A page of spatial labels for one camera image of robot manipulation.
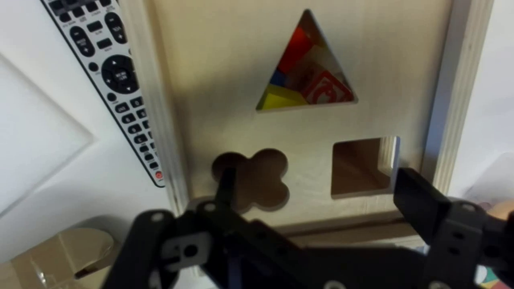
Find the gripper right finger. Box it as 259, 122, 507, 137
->
394, 167, 514, 289

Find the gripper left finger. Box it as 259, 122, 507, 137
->
103, 166, 302, 289

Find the wooden toy box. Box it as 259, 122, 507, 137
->
119, 0, 495, 251

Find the wooden lid with shape holes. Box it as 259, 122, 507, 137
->
152, 0, 454, 226

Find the yellow toy block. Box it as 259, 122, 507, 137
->
257, 83, 309, 111

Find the blue toy block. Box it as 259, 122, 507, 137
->
269, 70, 288, 87

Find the red toy block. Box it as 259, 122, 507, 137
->
277, 25, 318, 73

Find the grey remote control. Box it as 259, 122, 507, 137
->
40, 0, 166, 188

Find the wooden block with red print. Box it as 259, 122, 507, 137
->
302, 71, 355, 105

